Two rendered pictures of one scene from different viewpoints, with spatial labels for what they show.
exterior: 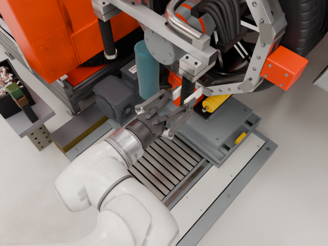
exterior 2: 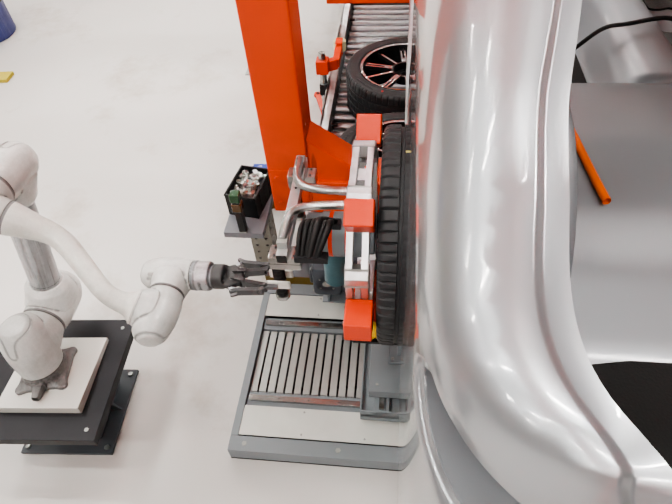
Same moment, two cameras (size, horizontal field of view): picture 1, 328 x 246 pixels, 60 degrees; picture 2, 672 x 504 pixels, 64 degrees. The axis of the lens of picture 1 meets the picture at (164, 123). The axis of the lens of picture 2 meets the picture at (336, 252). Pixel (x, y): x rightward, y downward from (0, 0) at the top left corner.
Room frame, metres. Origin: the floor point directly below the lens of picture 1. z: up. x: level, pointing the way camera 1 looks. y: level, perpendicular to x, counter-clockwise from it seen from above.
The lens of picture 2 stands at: (0.06, -0.99, 2.05)
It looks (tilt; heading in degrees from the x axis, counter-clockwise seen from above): 48 degrees down; 55
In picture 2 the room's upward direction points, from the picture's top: 5 degrees counter-clockwise
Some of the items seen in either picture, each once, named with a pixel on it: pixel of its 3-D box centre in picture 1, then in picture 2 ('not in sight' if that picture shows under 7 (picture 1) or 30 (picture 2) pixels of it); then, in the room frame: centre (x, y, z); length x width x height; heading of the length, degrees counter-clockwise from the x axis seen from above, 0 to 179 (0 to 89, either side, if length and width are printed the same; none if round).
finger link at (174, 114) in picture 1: (171, 117); (248, 283); (0.42, -0.02, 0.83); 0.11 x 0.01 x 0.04; 125
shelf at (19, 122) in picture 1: (11, 96); (253, 200); (0.80, 0.68, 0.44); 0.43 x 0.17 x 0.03; 46
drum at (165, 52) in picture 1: (181, 30); (340, 233); (0.73, -0.05, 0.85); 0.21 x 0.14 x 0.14; 136
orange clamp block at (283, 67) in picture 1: (282, 68); (358, 319); (0.57, -0.34, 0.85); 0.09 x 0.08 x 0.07; 46
